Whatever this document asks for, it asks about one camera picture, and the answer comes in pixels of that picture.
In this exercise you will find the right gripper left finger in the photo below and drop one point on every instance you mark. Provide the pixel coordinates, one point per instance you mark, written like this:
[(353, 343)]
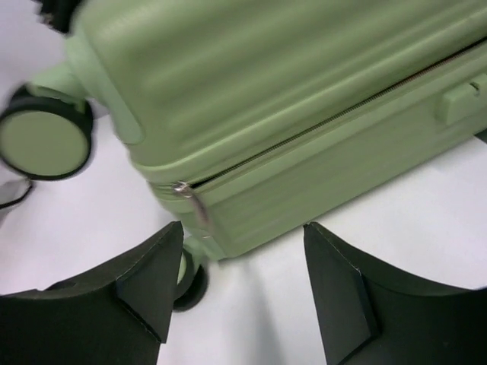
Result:
[(115, 313)]

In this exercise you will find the green suitcase blue lining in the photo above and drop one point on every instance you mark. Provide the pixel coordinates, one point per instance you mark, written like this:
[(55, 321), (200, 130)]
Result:
[(248, 119)]

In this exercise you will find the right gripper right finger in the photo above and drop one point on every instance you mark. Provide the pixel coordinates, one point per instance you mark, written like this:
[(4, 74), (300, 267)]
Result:
[(371, 312)]

